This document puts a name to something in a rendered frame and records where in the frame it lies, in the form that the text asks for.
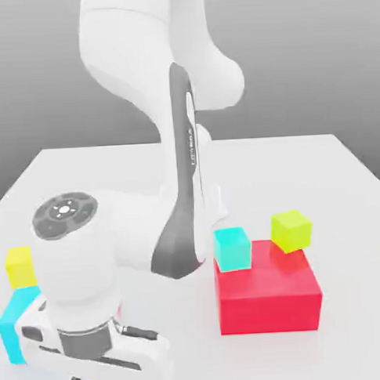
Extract large red box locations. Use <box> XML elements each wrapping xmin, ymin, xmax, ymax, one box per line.
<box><xmin>212</xmin><ymin>236</ymin><xmax>326</xmax><ymax>338</ymax></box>

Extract large cyan box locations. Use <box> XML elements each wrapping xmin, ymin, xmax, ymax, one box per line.
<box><xmin>0</xmin><ymin>285</ymin><xmax>46</xmax><ymax>367</ymax></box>

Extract small yellow-green cube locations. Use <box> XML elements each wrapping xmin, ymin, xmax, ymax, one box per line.
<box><xmin>269</xmin><ymin>208</ymin><xmax>315</xmax><ymax>255</ymax></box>

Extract small cyan cube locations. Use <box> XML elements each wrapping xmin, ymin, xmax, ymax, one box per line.
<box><xmin>212</xmin><ymin>225</ymin><xmax>255</xmax><ymax>274</ymax></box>

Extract small yellow cube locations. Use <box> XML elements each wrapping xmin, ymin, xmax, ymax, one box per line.
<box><xmin>3</xmin><ymin>245</ymin><xmax>39</xmax><ymax>291</ymax></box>

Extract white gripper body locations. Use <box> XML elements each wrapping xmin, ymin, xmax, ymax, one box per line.
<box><xmin>24</xmin><ymin>329</ymin><xmax>175</xmax><ymax>380</ymax></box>

